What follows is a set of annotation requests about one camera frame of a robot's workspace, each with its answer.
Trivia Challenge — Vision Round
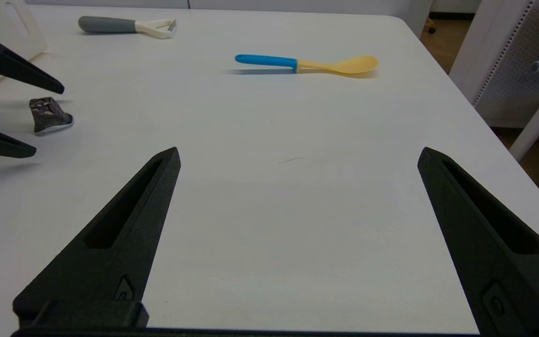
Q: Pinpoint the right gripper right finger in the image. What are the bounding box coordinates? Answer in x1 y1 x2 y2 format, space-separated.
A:
417 147 539 337

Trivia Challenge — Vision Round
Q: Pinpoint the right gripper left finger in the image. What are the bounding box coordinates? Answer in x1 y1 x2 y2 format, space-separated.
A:
12 147 182 328

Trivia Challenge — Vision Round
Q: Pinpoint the cream rectangular box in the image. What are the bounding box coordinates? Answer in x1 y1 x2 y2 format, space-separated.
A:
0 0 48 96

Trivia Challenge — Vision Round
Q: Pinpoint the white side desk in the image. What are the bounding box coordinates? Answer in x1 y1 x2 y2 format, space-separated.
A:
509 70 539 162

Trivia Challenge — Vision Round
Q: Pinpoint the white pegboard panel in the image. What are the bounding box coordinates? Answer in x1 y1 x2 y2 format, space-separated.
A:
448 0 539 129

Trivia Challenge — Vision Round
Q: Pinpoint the grey handled white peeler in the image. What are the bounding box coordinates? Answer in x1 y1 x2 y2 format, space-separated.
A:
78 15 177 39

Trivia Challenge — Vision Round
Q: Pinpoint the blue handled yellow spoon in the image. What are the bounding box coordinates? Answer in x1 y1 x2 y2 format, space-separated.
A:
234 54 379 76

